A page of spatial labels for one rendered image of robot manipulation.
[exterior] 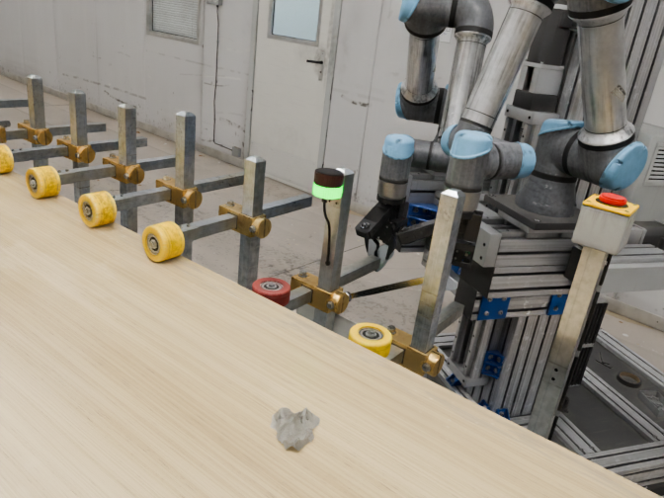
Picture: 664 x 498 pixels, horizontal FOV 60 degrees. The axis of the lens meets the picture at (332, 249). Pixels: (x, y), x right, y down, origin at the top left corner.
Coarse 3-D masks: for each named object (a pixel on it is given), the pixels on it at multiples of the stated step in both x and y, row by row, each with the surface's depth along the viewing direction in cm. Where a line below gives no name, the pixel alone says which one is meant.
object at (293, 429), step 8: (280, 408) 81; (288, 408) 82; (304, 408) 81; (272, 416) 81; (280, 416) 80; (288, 416) 81; (296, 416) 82; (304, 416) 80; (312, 416) 82; (272, 424) 80; (280, 424) 79; (288, 424) 77; (296, 424) 79; (304, 424) 79; (312, 424) 80; (280, 432) 78; (288, 432) 77; (296, 432) 78; (304, 432) 78; (280, 440) 77; (288, 440) 77; (296, 440) 76; (304, 440) 77; (296, 448) 76
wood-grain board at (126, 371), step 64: (0, 192) 151; (0, 256) 117; (64, 256) 121; (128, 256) 124; (0, 320) 96; (64, 320) 98; (128, 320) 100; (192, 320) 103; (256, 320) 106; (0, 384) 81; (64, 384) 83; (128, 384) 84; (192, 384) 86; (256, 384) 88; (320, 384) 90; (384, 384) 92; (0, 448) 70; (64, 448) 71; (128, 448) 73; (192, 448) 74; (256, 448) 75; (320, 448) 77; (384, 448) 78; (448, 448) 80; (512, 448) 81
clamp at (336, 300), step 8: (296, 280) 131; (304, 280) 131; (312, 280) 131; (296, 288) 131; (312, 288) 128; (320, 288) 128; (312, 296) 129; (320, 296) 127; (328, 296) 126; (336, 296) 126; (344, 296) 127; (312, 304) 130; (320, 304) 128; (328, 304) 126; (336, 304) 125; (344, 304) 128; (328, 312) 127; (336, 312) 127
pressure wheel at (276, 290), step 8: (256, 280) 120; (264, 280) 120; (272, 280) 120; (280, 280) 121; (256, 288) 116; (264, 288) 117; (272, 288) 117; (280, 288) 118; (288, 288) 118; (264, 296) 115; (272, 296) 115; (280, 296) 115; (288, 296) 117; (280, 304) 116
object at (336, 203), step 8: (320, 168) 116; (328, 168) 117; (328, 200) 120; (336, 200) 119; (328, 224) 120; (328, 232) 121; (328, 240) 122; (328, 248) 123; (328, 256) 123; (328, 264) 124
